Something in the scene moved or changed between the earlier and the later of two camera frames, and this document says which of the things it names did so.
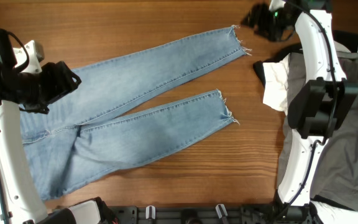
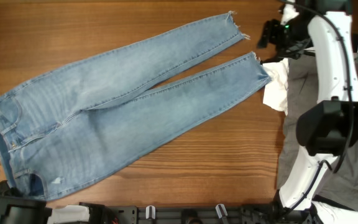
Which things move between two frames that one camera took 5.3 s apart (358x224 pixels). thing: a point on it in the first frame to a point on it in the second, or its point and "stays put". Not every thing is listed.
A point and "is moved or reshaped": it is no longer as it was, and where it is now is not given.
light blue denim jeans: x=66 y=152 is moved or reshaped
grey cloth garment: x=345 y=177 stays put
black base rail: x=191 y=214 stays put
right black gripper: x=258 y=14 to x=272 y=35
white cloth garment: x=275 y=83 stays put
